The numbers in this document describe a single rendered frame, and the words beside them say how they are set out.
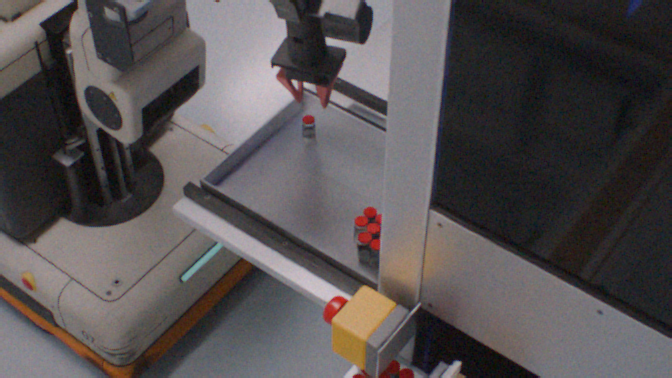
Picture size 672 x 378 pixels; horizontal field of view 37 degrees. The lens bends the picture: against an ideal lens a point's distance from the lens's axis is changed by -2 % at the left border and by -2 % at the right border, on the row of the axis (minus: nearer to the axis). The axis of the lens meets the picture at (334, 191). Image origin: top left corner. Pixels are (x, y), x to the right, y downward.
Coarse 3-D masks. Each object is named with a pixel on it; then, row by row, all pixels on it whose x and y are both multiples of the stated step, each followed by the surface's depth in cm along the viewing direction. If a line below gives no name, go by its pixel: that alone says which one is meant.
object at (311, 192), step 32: (288, 128) 170; (320, 128) 170; (352, 128) 169; (224, 160) 160; (256, 160) 165; (288, 160) 165; (320, 160) 165; (352, 160) 165; (384, 160) 165; (224, 192) 156; (256, 192) 160; (288, 192) 160; (320, 192) 160; (352, 192) 160; (288, 224) 156; (320, 224) 156; (352, 224) 156; (320, 256) 149; (352, 256) 151
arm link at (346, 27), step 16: (272, 0) 139; (288, 0) 138; (320, 0) 142; (336, 0) 142; (352, 0) 142; (288, 16) 142; (304, 16) 142; (320, 16) 141; (336, 16) 141; (352, 16) 141; (368, 16) 144; (336, 32) 144; (352, 32) 142; (368, 32) 146
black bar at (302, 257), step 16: (192, 192) 158; (208, 192) 158; (208, 208) 157; (224, 208) 155; (240, 224) 154; (256, 224) 153; (272, 240) 151; (288, 240) 151; (288, 256) 151; (304, 256) 149; (320, 272) 148; (336, 272) 147; (352, 288) 145
